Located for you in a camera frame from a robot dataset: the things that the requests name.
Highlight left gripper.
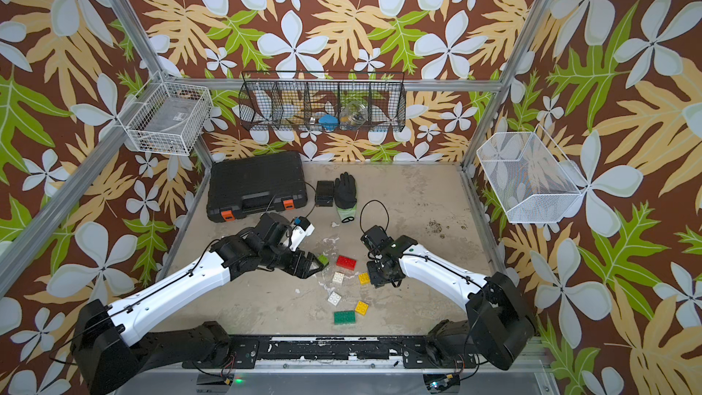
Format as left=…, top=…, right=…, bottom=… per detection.
left=261, top=240, right=327, bottom=277

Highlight lime lego brick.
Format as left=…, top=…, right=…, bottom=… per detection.
left=317, top=254, right=329, bottom=266

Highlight dark green 2x4 lego brick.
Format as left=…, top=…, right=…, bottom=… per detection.
left=334, top=311, right=356, bottom=326

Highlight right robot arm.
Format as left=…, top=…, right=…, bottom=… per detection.
left=360, top=226, right=537, bottom=370

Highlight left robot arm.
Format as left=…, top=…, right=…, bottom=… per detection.
left=69, top=213, right=325, bottom=394

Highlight yellow lego brick upper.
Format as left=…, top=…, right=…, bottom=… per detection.
left=358, top=272, right=370, bottom=285

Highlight yellow lego brick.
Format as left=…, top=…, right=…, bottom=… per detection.
left=358, top=272, right=370, bottom=285
left=355, top=301, right=369, bottom=316

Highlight red 2x4 lego brick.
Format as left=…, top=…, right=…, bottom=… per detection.
left=336, top=255, right=358, bottom=271

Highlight white lego brick lower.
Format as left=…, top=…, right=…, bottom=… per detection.
left=327, top=292, right=342, bottom=306

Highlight yellow lego brick lower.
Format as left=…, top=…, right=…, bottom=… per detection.
left=355, top=301, right=369, bottom=316

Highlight small black box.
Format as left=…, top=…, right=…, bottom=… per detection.
left=314, top=180, right=335, bottom=207

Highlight black and green glove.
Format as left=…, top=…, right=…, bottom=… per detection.
left=334, top=172, right=358, bottom=223

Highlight black plastic tool case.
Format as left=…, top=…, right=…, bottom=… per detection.
left=206, top=151, right=308, bottom=223

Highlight blue object in basket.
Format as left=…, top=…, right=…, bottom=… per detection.
left=318, top=114, right=339, bottom=132

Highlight white mesh basket right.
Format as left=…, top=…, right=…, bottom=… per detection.
left=477, top=125, right=586, bottom=225

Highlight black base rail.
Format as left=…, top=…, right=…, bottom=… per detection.
left=182, top=335, right=480, bottom=371

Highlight black wire basket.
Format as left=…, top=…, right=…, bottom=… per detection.
left=236, top=71, right=407, bottom=133

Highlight white wire basket left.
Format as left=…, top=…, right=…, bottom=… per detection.
left=121, top=77, right=213, bottom=157

